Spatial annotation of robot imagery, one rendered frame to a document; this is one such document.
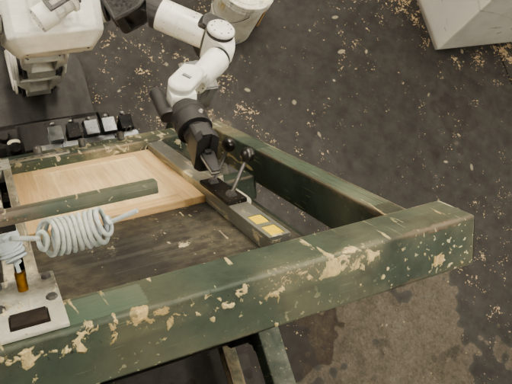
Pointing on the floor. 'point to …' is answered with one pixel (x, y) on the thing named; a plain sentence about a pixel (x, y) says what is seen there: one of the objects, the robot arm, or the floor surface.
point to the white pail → (241, 14)
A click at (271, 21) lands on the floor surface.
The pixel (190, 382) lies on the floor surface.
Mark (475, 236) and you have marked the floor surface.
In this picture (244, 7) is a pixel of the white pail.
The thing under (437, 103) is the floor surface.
